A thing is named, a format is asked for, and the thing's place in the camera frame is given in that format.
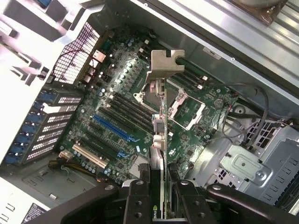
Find green motherboard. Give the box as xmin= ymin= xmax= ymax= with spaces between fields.
xmin=58 ymin=28 xmax=240 ymax=186

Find blue card latches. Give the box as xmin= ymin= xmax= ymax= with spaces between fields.
xmin=4 ymin=90 xmax=58 ymax=165

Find blue expansion slot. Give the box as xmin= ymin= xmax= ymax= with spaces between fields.
xmin=93 ymin=113 xmax=136 ymax=142

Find CPU socket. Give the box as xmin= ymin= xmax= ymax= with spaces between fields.
xmin=132 ymin=78 xmax=187 ymax=115

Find open black PC case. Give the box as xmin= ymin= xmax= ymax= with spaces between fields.
xmin=0 ymin=0 xmax=299 ymax=224

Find grey power supply unit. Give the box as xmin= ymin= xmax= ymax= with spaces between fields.
xmin=0 ymin=161 xmax=103 ymax=224

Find black RAM slot bank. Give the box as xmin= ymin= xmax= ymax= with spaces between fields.
xmin=172 ymin=56 xmax=211 ymax=92
xmin=109 ymin=92 xmax=160 ymax=134

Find metal socket cover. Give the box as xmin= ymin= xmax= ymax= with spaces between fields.
xmin=167 ymin=92 xmax=206 ymax=132

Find metal disk bay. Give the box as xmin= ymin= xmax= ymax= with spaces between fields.
xmin=193 ymin=116 xmax=299 ymax=212

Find yellow and black wire bundle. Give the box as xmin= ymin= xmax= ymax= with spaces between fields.
xmin=47 ymin=156 xmax=101 ymax=184

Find white expansion slot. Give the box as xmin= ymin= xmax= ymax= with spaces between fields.
xmin=71 ymin=143 xmax=108 ymax=169

